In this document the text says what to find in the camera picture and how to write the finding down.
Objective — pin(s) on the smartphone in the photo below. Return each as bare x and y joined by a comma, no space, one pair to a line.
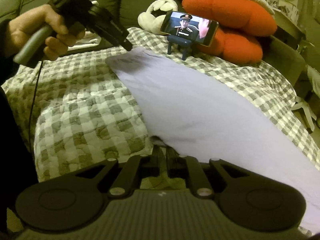
187,27

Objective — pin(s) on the person's left hand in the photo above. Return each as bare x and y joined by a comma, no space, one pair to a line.
27,22

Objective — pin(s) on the person's dark top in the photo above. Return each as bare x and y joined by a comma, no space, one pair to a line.
15,167

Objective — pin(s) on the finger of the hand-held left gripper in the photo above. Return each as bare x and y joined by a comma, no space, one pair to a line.
126,42

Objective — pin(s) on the orange plush pillow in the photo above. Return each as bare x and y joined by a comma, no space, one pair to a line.
225,7

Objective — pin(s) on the grey white checked blanket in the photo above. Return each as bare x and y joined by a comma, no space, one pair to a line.
75,105

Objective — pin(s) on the dark blue phone stand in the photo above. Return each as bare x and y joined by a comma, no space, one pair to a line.
182,41

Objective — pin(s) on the white office chair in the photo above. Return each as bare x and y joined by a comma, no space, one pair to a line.
313,77

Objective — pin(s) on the stack of folded clothes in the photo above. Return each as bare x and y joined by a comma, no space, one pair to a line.
87,41

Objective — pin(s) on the lavender pants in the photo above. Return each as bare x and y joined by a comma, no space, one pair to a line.
200,105

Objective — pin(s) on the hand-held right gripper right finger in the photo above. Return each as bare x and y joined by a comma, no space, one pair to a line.
171,156

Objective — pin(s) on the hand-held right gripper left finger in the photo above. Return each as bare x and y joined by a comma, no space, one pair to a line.
156,155

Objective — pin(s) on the white plush toy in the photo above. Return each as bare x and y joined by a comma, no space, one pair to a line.
150,22

